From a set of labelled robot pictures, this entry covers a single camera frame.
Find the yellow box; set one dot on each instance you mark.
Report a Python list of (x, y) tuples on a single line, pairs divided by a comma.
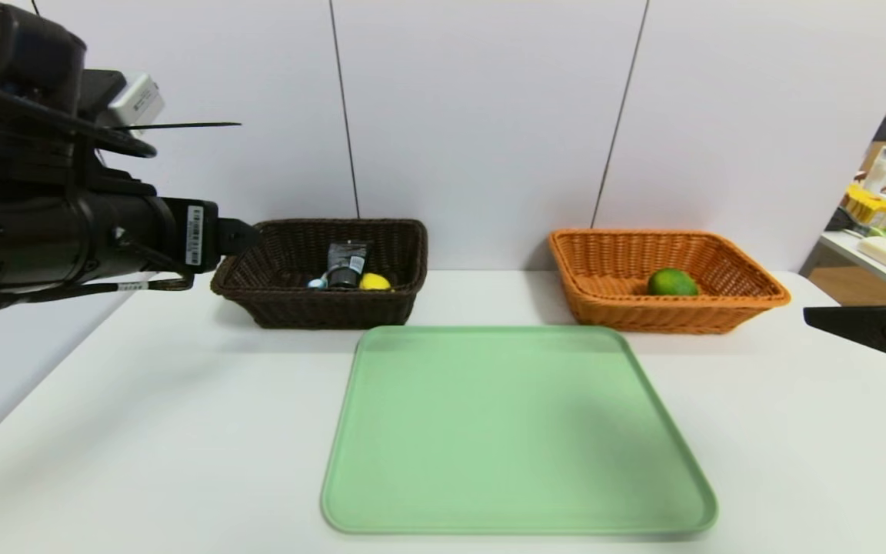
[(867, 206)]

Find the orange wicker basket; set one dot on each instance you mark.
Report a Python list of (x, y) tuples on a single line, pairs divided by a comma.
[(720, 304)]

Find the orange and black left arm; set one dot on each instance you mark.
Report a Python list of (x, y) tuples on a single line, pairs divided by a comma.
[(28, 231)]

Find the dark brown wicker basket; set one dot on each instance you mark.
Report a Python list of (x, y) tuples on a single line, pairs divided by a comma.
[(320, 308)]

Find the yellow duck toy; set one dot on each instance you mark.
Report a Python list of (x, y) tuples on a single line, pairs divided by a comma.
[(375, 282)]

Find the green lime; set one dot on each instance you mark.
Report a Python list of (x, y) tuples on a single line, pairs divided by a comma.
[(672, 282)]

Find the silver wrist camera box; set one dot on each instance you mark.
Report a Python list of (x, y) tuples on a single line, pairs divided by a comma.
[(135, 98)]

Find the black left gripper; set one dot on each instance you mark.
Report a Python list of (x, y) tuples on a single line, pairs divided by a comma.
[(198, 235)]

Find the clear plastic bottle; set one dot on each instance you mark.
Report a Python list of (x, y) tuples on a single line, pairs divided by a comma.
[(883, 165)]

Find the light green plastic tray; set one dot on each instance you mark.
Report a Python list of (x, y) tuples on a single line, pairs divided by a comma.
[(520, 446)]

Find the black cosmetic tube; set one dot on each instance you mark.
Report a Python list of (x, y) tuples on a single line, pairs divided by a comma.
[(346, 265)]

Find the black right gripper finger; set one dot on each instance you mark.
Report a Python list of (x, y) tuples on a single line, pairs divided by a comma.
[(874, 327)]

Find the dark green object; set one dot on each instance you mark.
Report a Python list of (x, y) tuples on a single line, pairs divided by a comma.
[(843, 221)]

